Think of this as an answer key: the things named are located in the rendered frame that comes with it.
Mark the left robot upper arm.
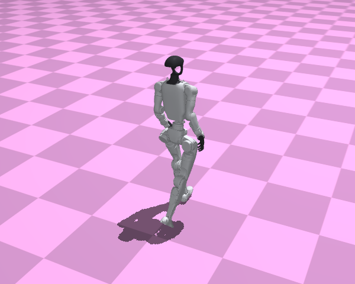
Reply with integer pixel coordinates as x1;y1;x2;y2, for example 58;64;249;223
154;81;164;114

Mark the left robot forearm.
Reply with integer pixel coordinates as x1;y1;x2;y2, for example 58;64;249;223
154;112;170;128

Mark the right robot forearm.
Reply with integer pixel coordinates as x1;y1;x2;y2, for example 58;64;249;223
189;112;204;138

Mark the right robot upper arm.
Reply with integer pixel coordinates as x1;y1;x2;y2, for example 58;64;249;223
184;84;198;121

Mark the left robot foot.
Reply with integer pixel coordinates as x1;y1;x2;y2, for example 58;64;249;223
180;186;193;202

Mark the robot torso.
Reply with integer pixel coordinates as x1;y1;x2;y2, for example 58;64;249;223
161;78;189;145

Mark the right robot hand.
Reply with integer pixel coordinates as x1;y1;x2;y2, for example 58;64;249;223
197;135;205;151

